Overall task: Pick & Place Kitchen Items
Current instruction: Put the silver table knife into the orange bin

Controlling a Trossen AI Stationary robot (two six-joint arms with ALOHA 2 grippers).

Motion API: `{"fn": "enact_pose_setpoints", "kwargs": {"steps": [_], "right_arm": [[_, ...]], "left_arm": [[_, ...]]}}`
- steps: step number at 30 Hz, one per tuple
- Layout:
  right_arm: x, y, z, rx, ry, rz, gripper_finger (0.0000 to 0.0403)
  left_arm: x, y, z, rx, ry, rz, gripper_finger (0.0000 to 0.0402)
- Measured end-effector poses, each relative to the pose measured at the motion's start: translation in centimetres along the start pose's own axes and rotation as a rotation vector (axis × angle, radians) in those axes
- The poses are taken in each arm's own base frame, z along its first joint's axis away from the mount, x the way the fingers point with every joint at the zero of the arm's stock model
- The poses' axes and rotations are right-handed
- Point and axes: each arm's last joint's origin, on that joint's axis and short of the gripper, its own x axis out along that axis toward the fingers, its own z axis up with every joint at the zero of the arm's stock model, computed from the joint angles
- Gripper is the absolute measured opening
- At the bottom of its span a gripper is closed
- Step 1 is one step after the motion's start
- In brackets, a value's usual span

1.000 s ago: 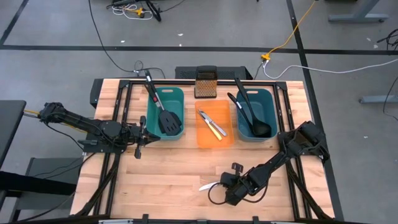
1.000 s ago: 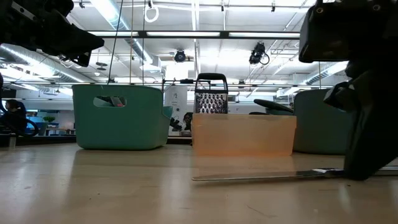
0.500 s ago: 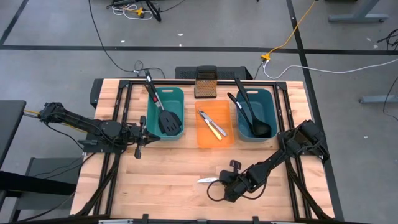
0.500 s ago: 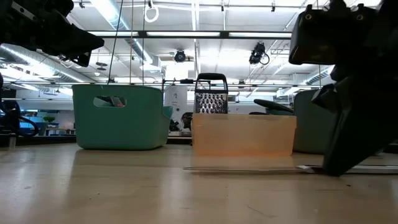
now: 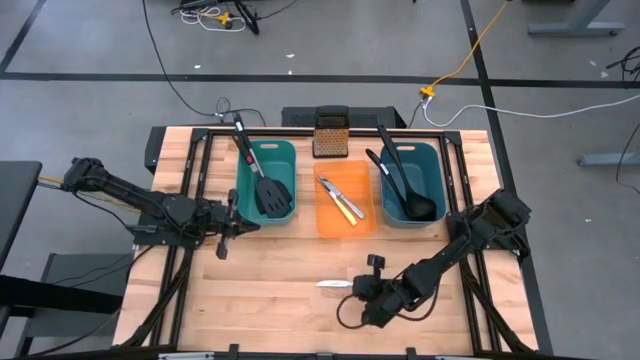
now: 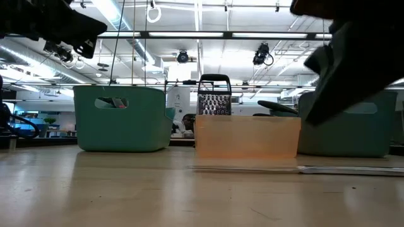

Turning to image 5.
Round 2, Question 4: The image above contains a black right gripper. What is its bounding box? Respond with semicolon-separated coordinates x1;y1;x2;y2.
351;253;409;329

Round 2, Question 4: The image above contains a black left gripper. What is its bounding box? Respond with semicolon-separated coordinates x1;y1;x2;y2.
199;188;262;261

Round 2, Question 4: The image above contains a black spatula red-marked handle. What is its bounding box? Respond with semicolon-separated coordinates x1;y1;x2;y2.
230;112;294;220

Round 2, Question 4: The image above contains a black slotted spatula silver handle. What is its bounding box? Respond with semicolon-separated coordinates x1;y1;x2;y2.
252;172;295;214

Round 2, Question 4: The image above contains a yellow wooden utensil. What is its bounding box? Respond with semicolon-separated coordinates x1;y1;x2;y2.
319;182;359;228

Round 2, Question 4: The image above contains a black plastic ladle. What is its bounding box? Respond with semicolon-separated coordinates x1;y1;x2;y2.
376;123;438;221

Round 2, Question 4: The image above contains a black spoon with white label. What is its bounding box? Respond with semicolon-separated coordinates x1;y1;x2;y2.
364;147;424;221

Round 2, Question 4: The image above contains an orange translucent plastic bin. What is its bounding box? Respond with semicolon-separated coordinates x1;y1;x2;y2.
312;159;378;239

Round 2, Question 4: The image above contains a teal green plastic bin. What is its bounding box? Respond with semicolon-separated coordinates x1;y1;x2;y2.
234;138;298;228

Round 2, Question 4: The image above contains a dark blue plastic bin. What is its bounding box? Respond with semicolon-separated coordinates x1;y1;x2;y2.
379;141;448;230

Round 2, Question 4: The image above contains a grey stool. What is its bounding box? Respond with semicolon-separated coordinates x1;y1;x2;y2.
13;251;137;359

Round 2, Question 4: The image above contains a black bench bar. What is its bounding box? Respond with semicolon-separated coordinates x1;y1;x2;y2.
0;273;125;317

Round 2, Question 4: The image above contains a black side desk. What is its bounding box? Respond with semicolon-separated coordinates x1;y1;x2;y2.
0;160;44;271

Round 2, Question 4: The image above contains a grey desk foot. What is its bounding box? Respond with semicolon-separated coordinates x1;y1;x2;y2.
527;0;627;38
577;151;640;168

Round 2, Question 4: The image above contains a black aluminium frame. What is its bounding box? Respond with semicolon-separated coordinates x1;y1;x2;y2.
118;126;540;360

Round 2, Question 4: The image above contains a metal box grater black handle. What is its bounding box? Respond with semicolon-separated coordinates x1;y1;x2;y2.
311;104;351;160

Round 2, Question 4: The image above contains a white floor cable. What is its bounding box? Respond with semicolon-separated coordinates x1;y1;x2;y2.
421;93;640;129

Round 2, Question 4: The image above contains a yellow extension cable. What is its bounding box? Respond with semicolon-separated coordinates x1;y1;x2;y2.
418;0;512;99

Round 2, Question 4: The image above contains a white cable coil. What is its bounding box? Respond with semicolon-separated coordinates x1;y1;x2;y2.
178;5;247;34

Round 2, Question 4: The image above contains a black floor cable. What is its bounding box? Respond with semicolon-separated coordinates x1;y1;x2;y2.
141;0;269;129

